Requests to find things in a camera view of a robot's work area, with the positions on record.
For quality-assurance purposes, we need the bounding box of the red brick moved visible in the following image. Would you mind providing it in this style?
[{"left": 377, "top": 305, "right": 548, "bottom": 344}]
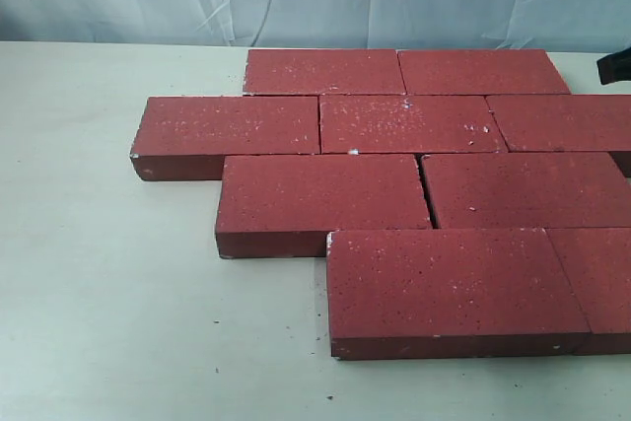
[
  {"left": 215, "top": 154, "right": 432, "bottom": 258},
  {"left": 318, "top": 96, "right": 508, "bottom": 155}
]

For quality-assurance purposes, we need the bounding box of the red brick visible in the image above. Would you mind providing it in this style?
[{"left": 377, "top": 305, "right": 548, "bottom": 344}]
[
  {"left": 243, "top": 48, "right": 405, "bottom": 96},
  {"left": 398, "top": 49, "right": 571, "bottom": 96},
  {"left": 547, "top": 228, "right": 630, "bottom": 355},
  {"left": 486, "top": 95, "right": 631, "bottom": 177},
  {"left": 326, "top": 228, "right": 591, "bottom": 360},
  {"left": 130, "top": 96, "right": 320, "bottom": 181}
]

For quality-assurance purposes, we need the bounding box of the red brick middle right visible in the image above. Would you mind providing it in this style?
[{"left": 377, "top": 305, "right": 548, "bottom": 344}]
[{"left": 486, "top": 95, "right": 631, "bottom": 177}]

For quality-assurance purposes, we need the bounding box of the red brick third row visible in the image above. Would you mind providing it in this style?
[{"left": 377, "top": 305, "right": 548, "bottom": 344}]
[{"left": 421, "top": 152, "right": 630, "bottom": 229}]

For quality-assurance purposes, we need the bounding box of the red brick back right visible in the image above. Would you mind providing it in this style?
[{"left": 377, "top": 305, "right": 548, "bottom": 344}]
[{"left": 398, "top": 49, "right": 571, "bottom": 96}]

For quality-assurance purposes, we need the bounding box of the red brick front right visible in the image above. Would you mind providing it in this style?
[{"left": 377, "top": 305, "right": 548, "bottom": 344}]
[{"left": 547, "top": 228, "right": 630, "bottom": 355}]

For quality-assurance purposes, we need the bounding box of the red brick front left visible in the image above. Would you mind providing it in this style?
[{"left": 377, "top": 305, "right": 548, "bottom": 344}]
[{"left": 326, "top": 228, "right": 591, "bottom": 360}]

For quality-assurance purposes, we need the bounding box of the red brick back left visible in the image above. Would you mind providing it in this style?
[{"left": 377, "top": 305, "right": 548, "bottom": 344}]
[{"left": 243, "top": 48, "right": 405, "bottom": 96}]

